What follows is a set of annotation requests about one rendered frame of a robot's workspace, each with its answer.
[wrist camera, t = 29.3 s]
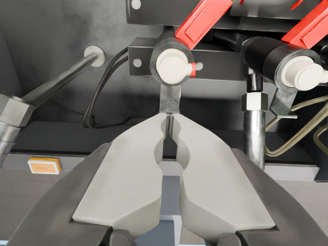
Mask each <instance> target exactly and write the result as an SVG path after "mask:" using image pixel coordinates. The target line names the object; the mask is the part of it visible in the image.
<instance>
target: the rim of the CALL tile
mask: <svg viewBox="0 0 328 246"><path fill-rule="evenodd" d="M30 163H35V164H53V165H54V168H55V171H56V173H47V172H33V169H32V167H31V164H30ZM28 164H29V166H30V169H31V171H32V173H39V174H59V169H58V166H57V163H56V161H40V160H28Z"/></svg>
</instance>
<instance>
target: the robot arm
mask: <svg viewBox="0 0 328 246"><path fill-rule="evenodd" d="M168 129H169V134H170V138H172V139H173V140H174V141H175V143H176V144H177V156H176V160H177V162H178V163H179V164H180V165H181V167H182V168H183V170H184V172H183V178H182V185H181V192H180V199H179V202H180V211H181V220H182V223H183V225H184V226H185V227H186V228H187V229H188V230H190V231H192V232H193V233H195V234H196V235H198V236H200V237H201V238H203V239H204V240H205V246H328V236H327V235H326V234H325V233H324V231H323V230H322V229H321V228H320V226H319V225H318V224H317V223H316V221H315V220H314V219H313V218H312V216H311V215H310V214H309V213H308V212H307V211H306V210H305V209H304V208H303V206H302V205H301V204H300V203H299V202H298V201H297V200H296V199H295V198H294V197H293V196H292V195H291V194H289V193H288V192H287V191H286V190H285V189H284V188H283V187H282V186H281V185H279V184H278V183H277V182H276V181H275V180H274V179H272V178H271V177H270V176H269V175H268V174H267V173H265V172H264V171H263V170H262V169H261V168H260V167H259V166H258V165H257V164H256V163H254V162H253V161H252V160H251V159H250V158H249V157H248V156H246V155H245V154H244V153H243V152H242V151H241V150H239V149H238V148H233V149H231V148H230V147H229V146H228V145H227V144H226V143H225V142H224V141H223V140H222V139H220V138H219V137H218V136H216V135H215V134H214V133H212V132H211V131H209V130H208V129H206V128H204V127H202V126H201V125H199V124H197V123H195V122H194V121H192V120H190V119H188V118H187V117H185V116H183V115H181V114H179V113H176V114H171V115H169V114H166V113H159V114H157V115H155V116H153V117H151V118H149V119H147V120H145V121H143V122H141V123H139V124H137V125H135V126H133V127H131V128H130V129H128V130H126V131H125V132H124V133H122V134H121V135H119V136H118V137H117V138H116V139H114V140H113V141H112V142H111V143H103V144H102V145H101V146H99V147H98V148H97V149H96V150H95V151H93V152H92V153H91V154H90V155H89V156H87V157H86V158H85V159H84V160H83V161H81V162H80V163H79V164H78V165H77V166H75V167H74V168H73V169H72V170H70V171H69V172H68V173H67V174H66V175H64V176H63V177H62V178H61V179H60V180H58V181H57V182H56V183H55V184H54V185H53V186H52V187H51V188H50V189H49V190H47V191H46V192H45V193H44V195H43V196H42V197H41V198H40V199H39V200H38V201H37V202H36V203H35V204H34V206H33V207H32V208H31V209H30V210H29V212H28V213H27V214H26V216H25V217H24V218H23V220H22V221H21V222H20V224H19V225H18V227H17V228H16V230H15V231H14V233H13V234H12V236H11V237H10V239H9V240H8V242H7V244H6V245H5V246H137V245H136V243H135V241H134V239H136V238H137V237H139V236H141V235H143V234H144V233H146V232H148V231H149V230H151V229H153V228H155V227H156V226H157V225H158V223H159V221H160V213H161V198H162V183H163V172H162V170H161V169H160V168H159V166H158V164H159V163H160V162H161V161H162V158H163V142H164V139H165V138H167V137H168Z"/></svg>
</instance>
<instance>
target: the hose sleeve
mask: <svg viewBox="0 0 328 246"><path fill-rule="evenodd" d="M20 130H21V127H20V126H16V125H13V124H10V123H6V122H2V121H0V170H1V168H2V166H3V164H4V162H5V160H6V158H7V157H8V156H9V154H10V150H11V148H12V146H13V145H14V144H15V140H16V138H17V136H18V134H19V132H20Z"/></svg>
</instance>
